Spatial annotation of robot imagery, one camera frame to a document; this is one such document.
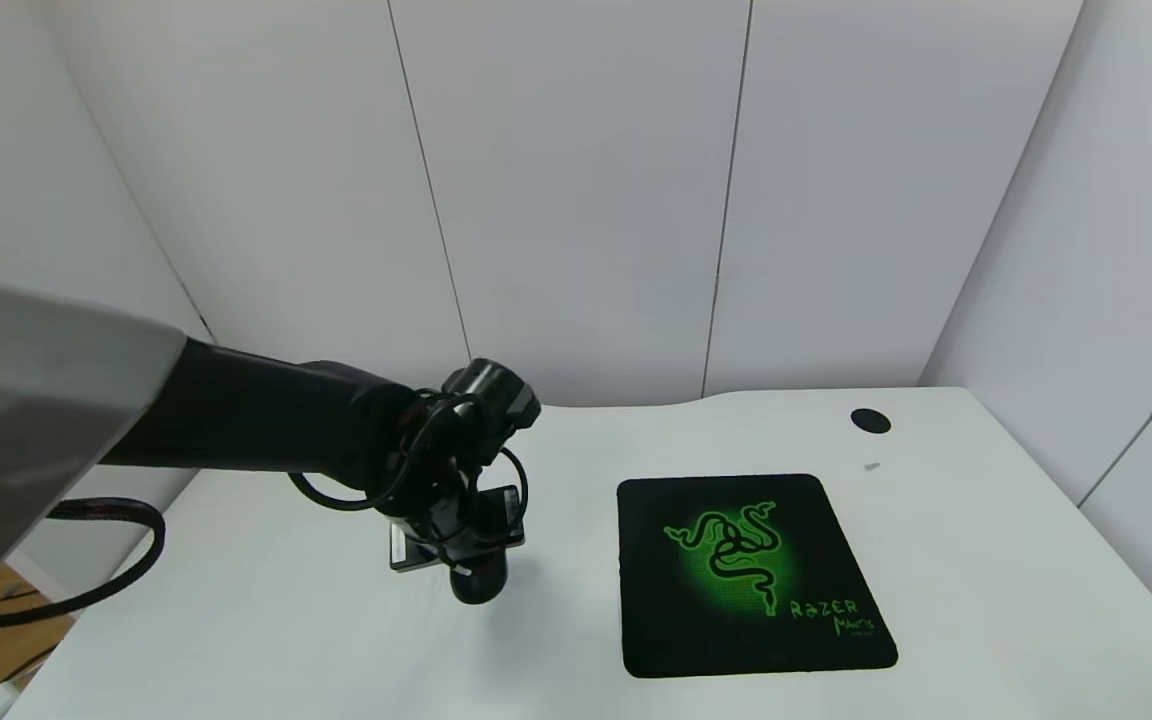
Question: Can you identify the black computer mouse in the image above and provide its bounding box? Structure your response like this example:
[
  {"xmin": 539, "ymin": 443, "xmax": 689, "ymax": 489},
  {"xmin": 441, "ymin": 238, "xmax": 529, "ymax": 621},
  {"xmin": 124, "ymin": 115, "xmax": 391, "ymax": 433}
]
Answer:
[{"xmin": 450, "ymin": 545, "xmax": 510, "ymax": 606}]

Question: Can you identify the black green snake-logo mouse pad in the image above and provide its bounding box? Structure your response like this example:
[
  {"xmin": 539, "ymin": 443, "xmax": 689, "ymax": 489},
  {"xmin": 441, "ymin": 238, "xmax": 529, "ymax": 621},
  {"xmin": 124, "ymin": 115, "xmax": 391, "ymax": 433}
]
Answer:
[{"xmin": 616, "ymin": 474, "xmax": 900, "ymax": 679}]

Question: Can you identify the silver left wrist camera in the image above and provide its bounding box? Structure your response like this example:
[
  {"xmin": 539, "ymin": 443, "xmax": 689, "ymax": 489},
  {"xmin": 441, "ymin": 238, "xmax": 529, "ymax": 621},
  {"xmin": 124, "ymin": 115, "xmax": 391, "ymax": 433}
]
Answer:
[{"xmin": 389, "ymin": 521, "xmax": 449, "ymax": 573}]

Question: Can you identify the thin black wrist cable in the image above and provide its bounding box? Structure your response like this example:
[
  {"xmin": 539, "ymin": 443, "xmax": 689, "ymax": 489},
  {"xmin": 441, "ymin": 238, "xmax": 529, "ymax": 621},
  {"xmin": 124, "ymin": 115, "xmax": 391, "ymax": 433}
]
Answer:
[{"xmin": 287, "ymin": 392, "xmax": 530, "ymax": 547}]

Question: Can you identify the thick black braided cable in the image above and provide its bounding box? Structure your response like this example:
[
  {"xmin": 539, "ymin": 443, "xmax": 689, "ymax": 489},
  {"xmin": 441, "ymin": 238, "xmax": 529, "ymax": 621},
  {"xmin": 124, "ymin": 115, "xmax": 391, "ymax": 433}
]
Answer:
[{"xmin": 0, "ymin": 497, "xmax": 168, "ymax": 634}]

